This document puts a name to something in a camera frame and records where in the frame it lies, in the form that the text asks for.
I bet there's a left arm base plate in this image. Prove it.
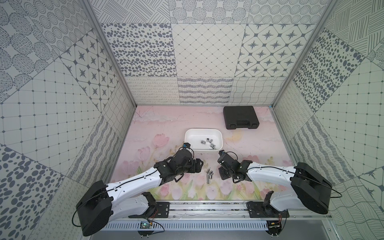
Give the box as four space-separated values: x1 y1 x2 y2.
141 202 170 219

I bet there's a white vented cable duct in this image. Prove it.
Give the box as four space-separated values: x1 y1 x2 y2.
103 220 268 231

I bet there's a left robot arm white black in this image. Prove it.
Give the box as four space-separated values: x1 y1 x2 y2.
74 144 204 237

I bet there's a right circuit board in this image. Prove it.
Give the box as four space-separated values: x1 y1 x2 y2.
267 221 282 231

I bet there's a circuit board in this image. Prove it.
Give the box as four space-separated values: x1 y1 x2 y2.
140 221 152 229
267 221 282 231

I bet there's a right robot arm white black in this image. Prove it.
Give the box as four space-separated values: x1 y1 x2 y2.
218 150 332 217

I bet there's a black plastic tool case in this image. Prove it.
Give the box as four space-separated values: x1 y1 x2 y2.
223 106 260 130

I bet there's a white plastic storage box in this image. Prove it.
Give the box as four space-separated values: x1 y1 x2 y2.
185 129 224 153

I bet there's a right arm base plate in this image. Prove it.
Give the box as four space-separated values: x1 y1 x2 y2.
246 201 290 219

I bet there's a left circuit board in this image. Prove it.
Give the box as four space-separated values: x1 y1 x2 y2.
140 221 152 229

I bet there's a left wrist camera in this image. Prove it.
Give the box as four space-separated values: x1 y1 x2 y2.
182 143 192 150

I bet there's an aluminium rail frame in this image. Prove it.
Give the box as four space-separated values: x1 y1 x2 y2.
104 199 332 222

